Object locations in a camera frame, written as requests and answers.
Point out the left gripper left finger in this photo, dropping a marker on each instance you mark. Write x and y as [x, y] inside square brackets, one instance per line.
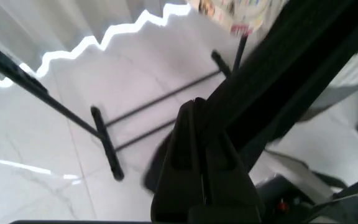
[179, 174]

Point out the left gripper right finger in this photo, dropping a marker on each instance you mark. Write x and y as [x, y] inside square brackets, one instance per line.
[228, 186]

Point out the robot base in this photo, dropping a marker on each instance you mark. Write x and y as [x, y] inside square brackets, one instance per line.
[291, 199]

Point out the black clothes rack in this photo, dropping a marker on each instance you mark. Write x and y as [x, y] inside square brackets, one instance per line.
[107, 146]

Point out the cream printed garment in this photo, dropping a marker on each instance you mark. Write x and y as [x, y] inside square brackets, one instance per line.
[241, 12]

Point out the white curtain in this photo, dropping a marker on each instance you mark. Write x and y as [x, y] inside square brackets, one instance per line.
[57, 25]

